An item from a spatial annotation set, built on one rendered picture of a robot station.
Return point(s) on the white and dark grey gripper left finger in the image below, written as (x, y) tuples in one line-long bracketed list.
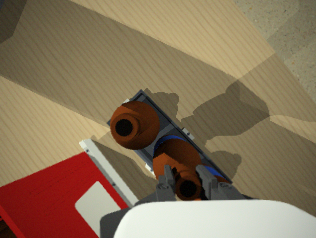
[(165, 192)]

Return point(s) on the dark grey rectangular tray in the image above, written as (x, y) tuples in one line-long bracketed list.
[(167, 126)]

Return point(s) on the red bottle crate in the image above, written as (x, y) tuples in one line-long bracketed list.
[(65, 200)]

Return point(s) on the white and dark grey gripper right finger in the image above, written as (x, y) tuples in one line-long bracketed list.
[(211, 189)]

